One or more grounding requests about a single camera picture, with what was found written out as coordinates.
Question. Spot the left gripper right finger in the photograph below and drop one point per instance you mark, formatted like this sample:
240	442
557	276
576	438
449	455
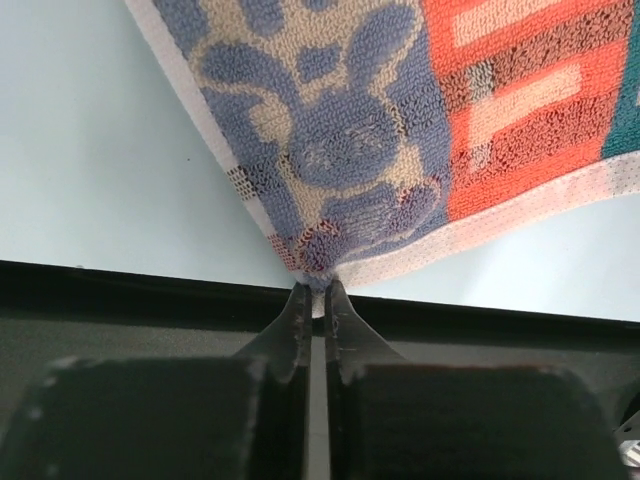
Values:
390	418

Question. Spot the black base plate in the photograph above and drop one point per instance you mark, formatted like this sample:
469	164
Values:
52	311

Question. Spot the striped rabbit text towel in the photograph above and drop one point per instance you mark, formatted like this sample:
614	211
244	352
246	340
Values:
370	138

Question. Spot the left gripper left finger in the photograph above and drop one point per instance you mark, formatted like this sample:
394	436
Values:
243	416

